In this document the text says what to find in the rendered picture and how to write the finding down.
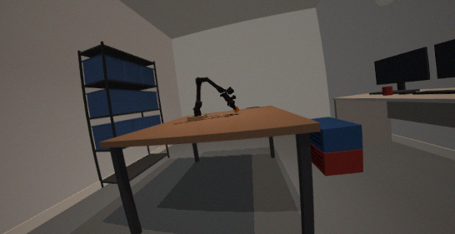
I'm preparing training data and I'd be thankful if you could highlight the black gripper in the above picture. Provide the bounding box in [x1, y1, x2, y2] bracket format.
[225, 96, 236, 110]

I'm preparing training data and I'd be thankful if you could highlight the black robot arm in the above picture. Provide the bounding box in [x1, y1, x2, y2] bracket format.
[193, 77, 234, 117]

